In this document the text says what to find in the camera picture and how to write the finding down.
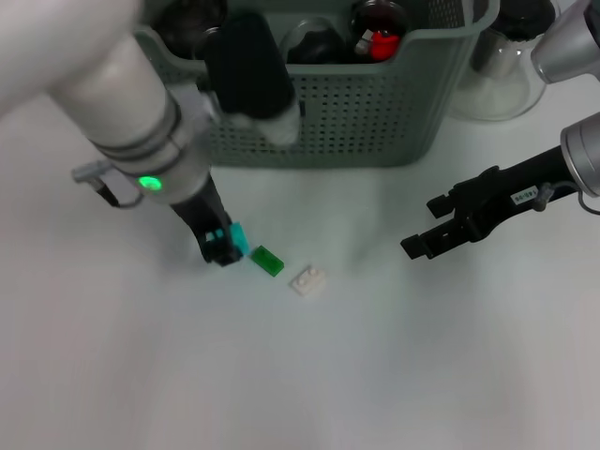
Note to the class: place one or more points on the red wedge toy brick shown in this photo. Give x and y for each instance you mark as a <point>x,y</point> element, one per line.
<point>385,47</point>

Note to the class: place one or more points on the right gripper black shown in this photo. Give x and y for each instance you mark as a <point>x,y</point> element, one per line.
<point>506,190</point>

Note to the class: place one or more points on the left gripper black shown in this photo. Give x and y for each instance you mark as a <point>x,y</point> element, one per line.
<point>201,206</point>

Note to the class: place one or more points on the long white toy brick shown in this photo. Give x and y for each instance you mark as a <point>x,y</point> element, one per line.
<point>363,44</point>

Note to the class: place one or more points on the grey-green perforated storage bin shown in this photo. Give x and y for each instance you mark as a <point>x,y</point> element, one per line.
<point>375,117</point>

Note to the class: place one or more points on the glass carafe with black lid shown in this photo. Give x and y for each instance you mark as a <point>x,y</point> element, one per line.
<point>492,98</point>

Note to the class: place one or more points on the green toy brick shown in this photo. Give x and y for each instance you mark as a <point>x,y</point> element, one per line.
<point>268,260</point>

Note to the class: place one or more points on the cyan translucent toy brick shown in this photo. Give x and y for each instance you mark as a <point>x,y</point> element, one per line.
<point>240,236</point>

